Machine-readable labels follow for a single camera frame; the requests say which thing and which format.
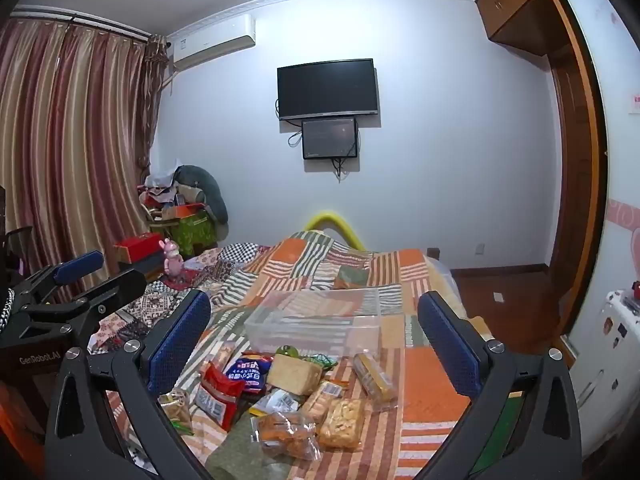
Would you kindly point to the black wall television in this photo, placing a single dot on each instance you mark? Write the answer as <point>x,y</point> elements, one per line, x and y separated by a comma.
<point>325,87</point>

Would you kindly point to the striped red curtain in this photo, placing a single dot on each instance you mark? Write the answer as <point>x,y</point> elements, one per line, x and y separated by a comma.
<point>75,135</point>

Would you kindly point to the small black wall monitor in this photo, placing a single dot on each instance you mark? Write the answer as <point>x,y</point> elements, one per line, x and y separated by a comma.
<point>330,137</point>

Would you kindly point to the clear packet of buns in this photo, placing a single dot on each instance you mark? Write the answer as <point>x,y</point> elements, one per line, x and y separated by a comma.
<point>285,432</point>

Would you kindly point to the yellow foam tube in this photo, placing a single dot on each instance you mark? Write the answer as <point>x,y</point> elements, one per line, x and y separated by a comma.
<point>330,219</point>

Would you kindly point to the clear snack packet green edge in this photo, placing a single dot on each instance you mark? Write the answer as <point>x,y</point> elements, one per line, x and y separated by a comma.
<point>175,407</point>

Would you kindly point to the wooden overhead cabinet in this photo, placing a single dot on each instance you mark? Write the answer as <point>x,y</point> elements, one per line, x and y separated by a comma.
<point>520,10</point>

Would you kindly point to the white wardrobe door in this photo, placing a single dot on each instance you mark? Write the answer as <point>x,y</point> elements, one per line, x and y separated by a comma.
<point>620,135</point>

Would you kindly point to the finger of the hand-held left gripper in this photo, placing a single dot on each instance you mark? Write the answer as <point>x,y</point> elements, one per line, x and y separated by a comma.
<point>117,292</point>
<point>80,264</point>

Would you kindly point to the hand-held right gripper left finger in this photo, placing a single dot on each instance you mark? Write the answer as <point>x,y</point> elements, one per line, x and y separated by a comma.
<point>177,342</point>

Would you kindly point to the pink plush toy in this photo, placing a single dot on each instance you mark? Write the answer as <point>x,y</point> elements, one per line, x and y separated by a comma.
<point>172,260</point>

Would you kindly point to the clear plastic container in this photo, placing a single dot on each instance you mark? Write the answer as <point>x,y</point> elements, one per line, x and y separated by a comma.
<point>310,327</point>

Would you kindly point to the dark box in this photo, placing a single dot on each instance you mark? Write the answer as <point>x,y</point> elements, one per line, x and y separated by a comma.
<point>145,267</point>

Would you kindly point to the red box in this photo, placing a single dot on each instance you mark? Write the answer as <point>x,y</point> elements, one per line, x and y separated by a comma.
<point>140,246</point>

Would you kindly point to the beige block snack packet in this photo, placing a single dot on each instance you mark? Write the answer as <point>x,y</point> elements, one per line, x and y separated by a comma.
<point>292,372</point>

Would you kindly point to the orange snack packet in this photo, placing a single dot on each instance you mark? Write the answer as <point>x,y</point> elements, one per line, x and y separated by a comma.
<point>222,355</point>

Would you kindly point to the orange striped patchwork blanket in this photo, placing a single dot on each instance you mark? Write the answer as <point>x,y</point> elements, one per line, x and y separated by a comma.
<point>425,385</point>

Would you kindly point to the red snack packet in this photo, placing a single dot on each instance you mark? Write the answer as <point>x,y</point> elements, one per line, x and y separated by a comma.
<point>217,395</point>

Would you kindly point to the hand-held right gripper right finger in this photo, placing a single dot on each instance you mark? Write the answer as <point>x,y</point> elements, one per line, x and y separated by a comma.
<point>447,345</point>

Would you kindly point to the square yellow cracker packet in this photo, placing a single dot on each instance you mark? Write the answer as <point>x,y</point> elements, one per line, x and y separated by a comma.
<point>342,422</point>

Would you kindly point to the brown wooden door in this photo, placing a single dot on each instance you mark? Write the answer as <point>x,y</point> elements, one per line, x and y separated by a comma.
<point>575,160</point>

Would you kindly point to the green cardboard box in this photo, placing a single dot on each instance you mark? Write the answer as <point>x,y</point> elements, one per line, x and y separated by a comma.
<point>192,235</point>

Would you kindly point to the white wall socket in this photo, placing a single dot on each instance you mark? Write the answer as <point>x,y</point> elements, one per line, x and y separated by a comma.
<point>479,249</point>

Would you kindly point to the small packet with white label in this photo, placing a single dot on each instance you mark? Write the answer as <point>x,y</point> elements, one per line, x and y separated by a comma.
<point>277,402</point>

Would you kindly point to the white cabinet with stickers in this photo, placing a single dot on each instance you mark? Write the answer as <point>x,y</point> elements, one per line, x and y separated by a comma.
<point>605,370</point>

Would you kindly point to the blue snack packet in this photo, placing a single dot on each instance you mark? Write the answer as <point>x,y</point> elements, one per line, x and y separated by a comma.
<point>247,372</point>

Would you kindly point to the pile of clothes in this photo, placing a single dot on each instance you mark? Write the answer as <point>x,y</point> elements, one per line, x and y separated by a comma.
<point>160,190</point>

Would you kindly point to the wafer packet with label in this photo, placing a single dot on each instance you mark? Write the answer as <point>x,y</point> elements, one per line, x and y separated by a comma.
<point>320,400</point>

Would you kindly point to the white air conditioner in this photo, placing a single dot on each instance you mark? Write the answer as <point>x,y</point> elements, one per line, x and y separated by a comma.
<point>215,42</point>

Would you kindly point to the biscuit roll packet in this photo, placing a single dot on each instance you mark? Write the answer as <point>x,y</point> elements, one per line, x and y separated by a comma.
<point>375,380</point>

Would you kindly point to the checkered patchwork quilt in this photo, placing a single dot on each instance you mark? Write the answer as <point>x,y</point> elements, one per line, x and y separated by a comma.
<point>145,310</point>

